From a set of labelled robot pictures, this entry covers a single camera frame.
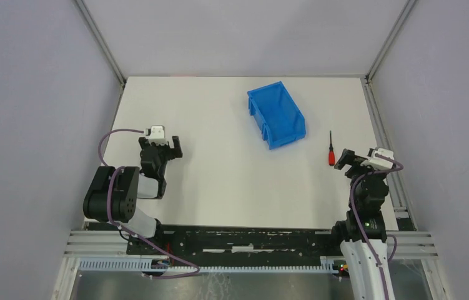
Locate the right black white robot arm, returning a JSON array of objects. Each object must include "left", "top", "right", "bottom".
[{"left": 331, "top": 147, "right": 397, "bottom": 299}]

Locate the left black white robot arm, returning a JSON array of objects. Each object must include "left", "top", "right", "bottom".
[{"left": 82, "top": 136, "right": 183, "bottom": 244}]

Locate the blue plastic storage bin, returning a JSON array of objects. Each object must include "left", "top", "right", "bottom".
[{"left": 247, "top": 81, "right": 306, "bottom": 150}]

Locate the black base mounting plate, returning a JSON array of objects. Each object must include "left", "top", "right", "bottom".
[{"left": 85, "top": 222, "right": 343, "bottom": 268}]

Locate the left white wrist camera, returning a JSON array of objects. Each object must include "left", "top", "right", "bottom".
[{"left": 144, "top": 125, "right": 169, "bottom": 146}]

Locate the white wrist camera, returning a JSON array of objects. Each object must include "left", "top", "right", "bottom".
[
  {"left": 360, "top": 147, "right": 394, "bottom": 171},
  {"left": 144, "top": 125, "right": 169, "bottom": 146}
]

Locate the red handled screwdriver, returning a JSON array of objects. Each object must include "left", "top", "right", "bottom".
[{"left": 328, "top": 131, "right": 336, "bottom": 166}]

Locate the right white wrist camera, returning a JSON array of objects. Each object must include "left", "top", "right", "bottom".
[{"left": 360, "top": 147, "right": 394, "bottom": 171}]

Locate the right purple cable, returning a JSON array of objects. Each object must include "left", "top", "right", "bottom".
[{"left": 349, "top": 154, "right": 405, "bottom": 300}]

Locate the right aluminium frame rail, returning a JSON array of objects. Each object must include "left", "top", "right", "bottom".
[{"left": 361, "top": 0, "right": 417, "bottom": 231}]

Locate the aluminium frame rail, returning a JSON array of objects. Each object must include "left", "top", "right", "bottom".
[
  {"left": 63, "top": 231, "right": 439, "bottom": 260},
  {"left": 361, "top": 0, "right": 417, "bottom": 231},
  {"left": 72, "top": 0, "right": 127, "bottom": 88}
]

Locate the front aluminium frame rail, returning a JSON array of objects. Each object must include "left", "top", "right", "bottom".
[{"left": 63, "top": 231, "right": 439, "bottom": 260}]

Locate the white slotted cable duct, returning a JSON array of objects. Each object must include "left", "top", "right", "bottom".
[{"left": 78, "top": 257, "right": 339, "bottom": 275}]

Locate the left aluminium frame rail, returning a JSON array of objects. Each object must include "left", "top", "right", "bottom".
[{"left": 72, "top": 0, "right": 127, "bottom": 88}]

